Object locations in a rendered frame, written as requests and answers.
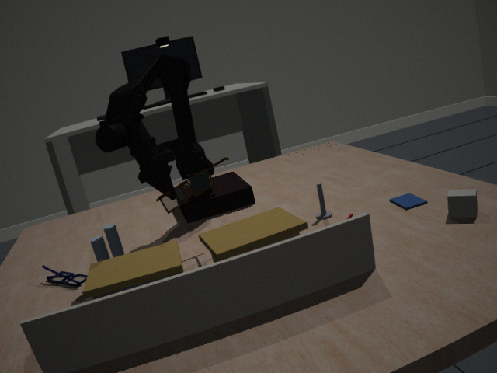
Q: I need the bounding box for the tan rectangular block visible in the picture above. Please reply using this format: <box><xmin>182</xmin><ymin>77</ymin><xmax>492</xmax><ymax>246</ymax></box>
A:
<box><xmin>83</xmin><ymin>240</ymin><xmax>183</xmax><ymax>299</ymax></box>

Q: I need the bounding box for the dark grey cylinder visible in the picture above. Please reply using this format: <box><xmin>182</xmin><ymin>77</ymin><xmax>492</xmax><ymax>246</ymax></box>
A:
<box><xmin>104</xmin><ymin>224</ymin><xmax>125</xmax><ymax>257</ymax></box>
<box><xmin>90</xmin><ymin>236</ymin><xmax>110</xmax><ymax>262</ymax></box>

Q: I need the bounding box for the grey rectangular panel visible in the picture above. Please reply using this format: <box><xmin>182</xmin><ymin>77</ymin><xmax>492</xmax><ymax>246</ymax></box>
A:
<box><xmin>20</xmin><ymin>213</ymin><xmax>376</xmax><ymax>373</ymax></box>

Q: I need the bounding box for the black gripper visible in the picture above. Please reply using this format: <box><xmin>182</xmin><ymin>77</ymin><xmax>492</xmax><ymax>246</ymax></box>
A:
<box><xmin>128</xmin><ymin>135</ymin><xmax>177</xmax><ymax>200</ymax></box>

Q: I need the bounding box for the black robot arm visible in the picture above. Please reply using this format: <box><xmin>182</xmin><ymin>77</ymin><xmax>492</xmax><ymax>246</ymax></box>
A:
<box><xmin>96</xmin><ymin>54</ymin><xmax>213</xmax><ymax>180</ymax></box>

